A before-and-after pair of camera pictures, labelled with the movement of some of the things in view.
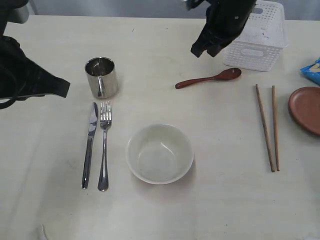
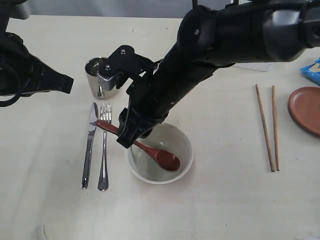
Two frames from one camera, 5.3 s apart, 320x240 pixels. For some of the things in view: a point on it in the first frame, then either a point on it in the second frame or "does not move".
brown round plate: x=304 y=107 does not move
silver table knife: x=92 y=125 does not move
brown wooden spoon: x=227 y=74 to x=165 y=159
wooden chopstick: x=273 y=100 does not move
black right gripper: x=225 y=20 to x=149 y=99
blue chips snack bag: x=312 y=71 does not move
